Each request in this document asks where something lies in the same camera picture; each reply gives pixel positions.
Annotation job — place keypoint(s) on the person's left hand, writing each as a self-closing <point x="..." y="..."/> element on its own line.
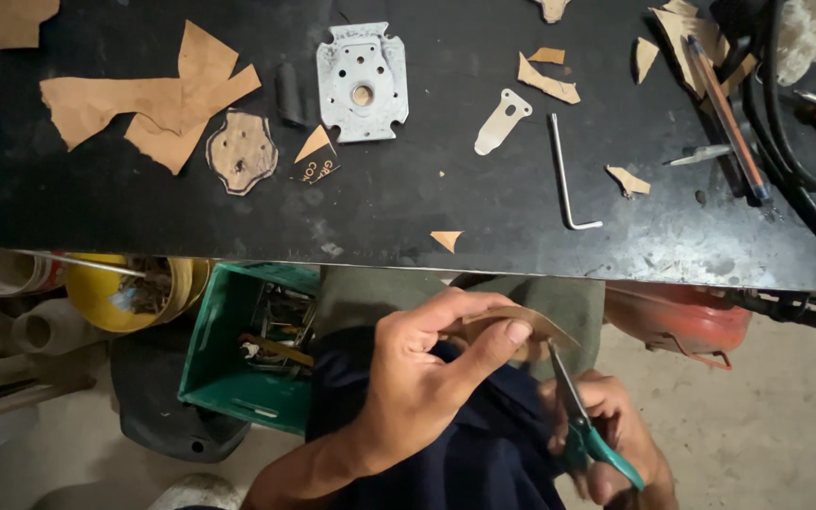
<point x="408" y="382"/>

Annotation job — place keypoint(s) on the person's right hand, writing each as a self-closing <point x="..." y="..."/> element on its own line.
<point x="624" y="432"/>

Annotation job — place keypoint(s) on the person's right fingers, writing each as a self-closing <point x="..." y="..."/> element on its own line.
<point x="596" y="407"/>

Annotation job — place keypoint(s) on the curved brown paper piece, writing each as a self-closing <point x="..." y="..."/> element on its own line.
<point x="521" y="319"/>

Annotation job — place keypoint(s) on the red metal tank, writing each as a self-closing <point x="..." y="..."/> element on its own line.
<point x="677" y="315"/>

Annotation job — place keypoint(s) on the person's dark navy trousers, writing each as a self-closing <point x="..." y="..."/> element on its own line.
<point x="479" y="453"/>

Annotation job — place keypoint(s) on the tiny triangular paper scrap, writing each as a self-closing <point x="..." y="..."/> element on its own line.
<point x="447" y="239"/>

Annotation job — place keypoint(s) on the torn brown paper scrap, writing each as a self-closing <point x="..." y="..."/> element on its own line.
<point x="629" y="181"/>

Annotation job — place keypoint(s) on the silver hex key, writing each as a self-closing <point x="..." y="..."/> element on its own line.
<point x="562" y="177"/>

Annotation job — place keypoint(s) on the small silver metal blade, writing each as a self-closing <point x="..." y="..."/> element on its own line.
<point x="698" y="154"/>

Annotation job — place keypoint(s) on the brown ballpoint pen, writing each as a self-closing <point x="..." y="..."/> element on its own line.
<point x="727" y="113"/>

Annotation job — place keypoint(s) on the long brown paper scrap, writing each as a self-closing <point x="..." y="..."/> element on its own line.
<point x="546" y="83"/>

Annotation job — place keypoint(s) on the narrow pointed paper scrap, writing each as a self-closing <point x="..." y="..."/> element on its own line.
<point x="645" y="58"/>

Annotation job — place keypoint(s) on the small flat brown paper scrap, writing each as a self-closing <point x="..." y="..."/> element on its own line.
<point x="548" y="55"/>

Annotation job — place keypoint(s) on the green plastic crate with tools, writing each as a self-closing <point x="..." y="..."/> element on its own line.
<point x="227" y="354"/>

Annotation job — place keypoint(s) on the printed triangular paper scrap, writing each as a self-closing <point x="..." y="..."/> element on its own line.
<point x="316" y="159"/>

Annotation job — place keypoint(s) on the pile of brown paper offcuts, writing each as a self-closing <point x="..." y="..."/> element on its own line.
<point x="681" y="35"/>

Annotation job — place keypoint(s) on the rounded brown paper scrap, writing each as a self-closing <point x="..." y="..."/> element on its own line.
<point x="552" y="8"/>

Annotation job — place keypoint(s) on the white rounded object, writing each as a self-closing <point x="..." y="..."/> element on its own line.
<point x="195" y="492"/>

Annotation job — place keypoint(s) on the square metal plate with holes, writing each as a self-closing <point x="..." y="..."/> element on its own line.
<point x="362" y="64"/>

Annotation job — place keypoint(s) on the black rubber cylinder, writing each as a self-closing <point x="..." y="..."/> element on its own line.
<point x="293" y="96"/>

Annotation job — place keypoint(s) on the brown gasket cutout dark outline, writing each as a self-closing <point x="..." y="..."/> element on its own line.
<point x="241" y="152"/>

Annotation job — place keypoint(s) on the black plastic cover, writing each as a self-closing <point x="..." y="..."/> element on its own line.
<point x="153" y="396"/>

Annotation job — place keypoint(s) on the yellow bucket with scraps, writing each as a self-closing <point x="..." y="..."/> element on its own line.
<point x="96" y="297"/>

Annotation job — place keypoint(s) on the large brown paper offcut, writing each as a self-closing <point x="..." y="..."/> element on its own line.
<point x="167" y="103"/>

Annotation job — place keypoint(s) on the white plastic pipe piece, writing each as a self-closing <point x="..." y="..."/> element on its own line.
<point x="54" y="326"/>

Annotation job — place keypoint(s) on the thin metal rod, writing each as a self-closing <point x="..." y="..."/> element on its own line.
<point x="47" y="256"/>

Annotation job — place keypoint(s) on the wooden planks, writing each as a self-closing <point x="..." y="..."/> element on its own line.
<point x="18" y="386"/>

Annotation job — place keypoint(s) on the white plastic tub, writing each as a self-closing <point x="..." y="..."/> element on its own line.
<point x="8" y="273"/>

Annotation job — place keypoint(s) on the brown paper sheet corner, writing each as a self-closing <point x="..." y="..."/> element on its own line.
<point x="18" y="21"/>

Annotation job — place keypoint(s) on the small metal bracket tab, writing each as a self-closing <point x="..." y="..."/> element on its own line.
<point x="498" y="124"/>

